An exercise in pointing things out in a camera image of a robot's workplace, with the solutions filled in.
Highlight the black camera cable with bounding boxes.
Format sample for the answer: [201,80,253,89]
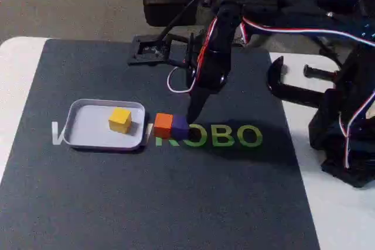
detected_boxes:
[159,0,232,43]

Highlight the orange cube block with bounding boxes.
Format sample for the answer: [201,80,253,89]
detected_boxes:
[153,112,174,139]

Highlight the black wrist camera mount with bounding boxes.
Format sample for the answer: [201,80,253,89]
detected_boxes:
[128,33,196,68]

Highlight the purple cube block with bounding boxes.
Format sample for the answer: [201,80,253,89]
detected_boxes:
[170,115,190,139]

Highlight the yellow cube block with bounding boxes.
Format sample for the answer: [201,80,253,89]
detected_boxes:
[108,108,132,134]

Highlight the black table clamp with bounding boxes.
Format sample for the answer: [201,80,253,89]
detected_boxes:
[267,56,343,107]

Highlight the white looped gripper wire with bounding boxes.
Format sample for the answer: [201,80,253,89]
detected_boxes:
[166,66,196,94]

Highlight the red white servo cable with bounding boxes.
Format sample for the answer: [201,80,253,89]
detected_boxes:
[241,17,375,169]

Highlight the pale lavender tray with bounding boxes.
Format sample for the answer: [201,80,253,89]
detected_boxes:
[63,98,146,153]

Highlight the black mat with logo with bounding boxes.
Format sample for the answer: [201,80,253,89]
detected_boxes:
[0,38,322,250]

